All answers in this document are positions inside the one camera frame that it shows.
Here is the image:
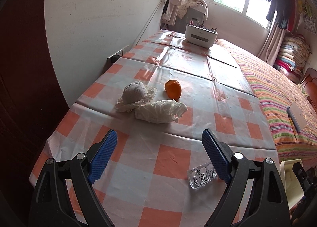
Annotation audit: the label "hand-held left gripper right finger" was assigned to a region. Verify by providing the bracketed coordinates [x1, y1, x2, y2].
[202, 128, 290, 227]

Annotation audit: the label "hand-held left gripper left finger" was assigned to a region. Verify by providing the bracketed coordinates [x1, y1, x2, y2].
[29, 129, 117, 227]

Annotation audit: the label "white plastic bin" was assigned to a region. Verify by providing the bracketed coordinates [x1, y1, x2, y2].
[280, 159, 305, 217]

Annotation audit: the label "clear blister pill pack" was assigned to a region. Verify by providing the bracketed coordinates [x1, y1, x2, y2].
[187, 163, 218, 190]

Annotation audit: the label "orange checkered tablecloth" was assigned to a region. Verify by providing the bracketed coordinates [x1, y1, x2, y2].
[28, 29, 278, 227]

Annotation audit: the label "dark pen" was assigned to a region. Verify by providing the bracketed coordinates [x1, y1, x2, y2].
[286, 107, 300, 133]

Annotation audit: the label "white notebook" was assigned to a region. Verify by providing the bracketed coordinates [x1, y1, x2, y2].
[287, 103, 307, 133]

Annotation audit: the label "crumpled translucent plastic bag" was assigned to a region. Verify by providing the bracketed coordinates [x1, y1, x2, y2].
[134, 99, 188, 124]

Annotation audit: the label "white knitted hat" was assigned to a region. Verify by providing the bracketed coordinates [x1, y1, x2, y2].
[115, 81, 158, 113]

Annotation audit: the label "orange fruit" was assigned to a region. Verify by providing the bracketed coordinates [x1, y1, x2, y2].
[164, 80, 182, 99]

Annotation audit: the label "striped bed sheet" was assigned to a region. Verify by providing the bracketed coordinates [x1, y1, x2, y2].
[215, 39, 317, 168]

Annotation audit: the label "wooden headboard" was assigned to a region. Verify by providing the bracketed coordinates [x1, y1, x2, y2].
[300, 68, 317, 98]

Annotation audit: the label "white desk organizer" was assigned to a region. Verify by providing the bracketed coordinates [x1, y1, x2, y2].
[185, 20, 218, 48]

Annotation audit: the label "stack of folded blankets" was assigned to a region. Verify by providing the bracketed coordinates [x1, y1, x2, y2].
[274, 34, 311, 84]

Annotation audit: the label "beige curtain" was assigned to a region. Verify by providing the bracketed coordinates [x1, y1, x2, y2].
[258, 25, 286, 62]

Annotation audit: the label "pile of clothes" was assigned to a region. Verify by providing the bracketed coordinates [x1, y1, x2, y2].
[177, 0, 208, 19]

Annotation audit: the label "hanging beige garments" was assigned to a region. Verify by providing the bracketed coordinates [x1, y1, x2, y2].
[162, 0, 184, 28]

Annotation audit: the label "printed white cloth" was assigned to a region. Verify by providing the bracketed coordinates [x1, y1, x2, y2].
[303, 14, 317, 35]

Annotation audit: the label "wall power socket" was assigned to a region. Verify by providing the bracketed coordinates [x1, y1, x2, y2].
[115, 45, 129, 57]

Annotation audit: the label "wall cable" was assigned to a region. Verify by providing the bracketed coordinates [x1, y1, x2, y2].
[135, 0, 172, 44]

